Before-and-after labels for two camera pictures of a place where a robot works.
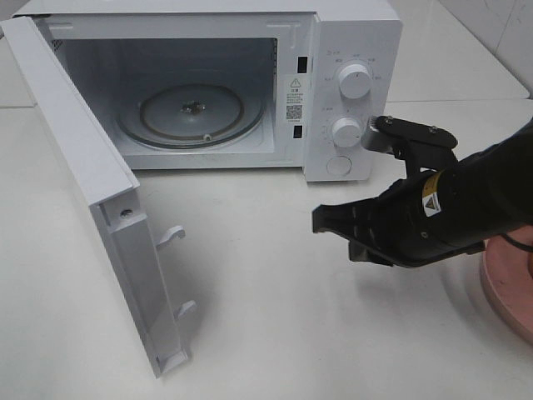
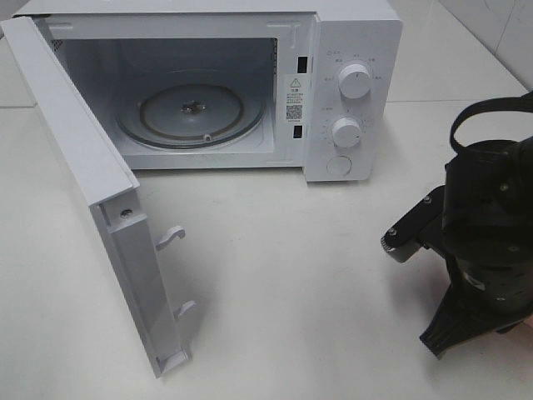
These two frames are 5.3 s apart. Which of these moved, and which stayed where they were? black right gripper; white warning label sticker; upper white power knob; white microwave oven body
Moved: black right gripper
Stayed: white warning label sticker; white microwave oven body; upper white power knob
